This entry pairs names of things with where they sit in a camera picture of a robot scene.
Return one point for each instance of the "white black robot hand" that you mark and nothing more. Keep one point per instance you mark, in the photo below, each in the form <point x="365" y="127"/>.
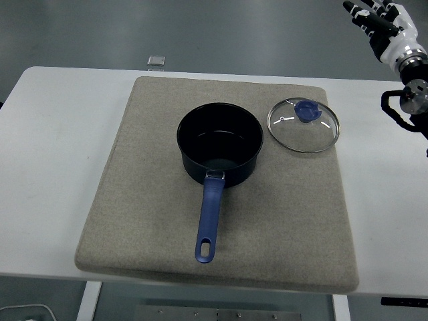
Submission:
<point x="401" y="36"/>

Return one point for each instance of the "glass pot lid blue knob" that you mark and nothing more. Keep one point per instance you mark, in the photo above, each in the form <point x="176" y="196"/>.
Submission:
<point x="307" y="112"/>

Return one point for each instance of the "small silver floor plate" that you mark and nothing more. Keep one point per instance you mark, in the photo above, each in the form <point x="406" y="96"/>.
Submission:
<point x="156" y="61"/>

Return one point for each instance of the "black table control panel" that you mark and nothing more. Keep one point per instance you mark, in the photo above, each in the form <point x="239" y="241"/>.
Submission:
<point x="404" y="301"/>

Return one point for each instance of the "white table leg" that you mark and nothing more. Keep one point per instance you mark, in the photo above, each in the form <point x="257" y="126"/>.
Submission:
<point x="87" y="301"/>
<point x="341" y="309"/>

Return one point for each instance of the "beige fabric mat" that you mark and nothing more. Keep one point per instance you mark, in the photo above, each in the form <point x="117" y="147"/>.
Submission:
<point x="150" y="200"/>

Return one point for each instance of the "grey metal plate with screws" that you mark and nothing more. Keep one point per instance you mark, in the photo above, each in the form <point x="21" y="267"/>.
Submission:
<point x="217" y="314"/>

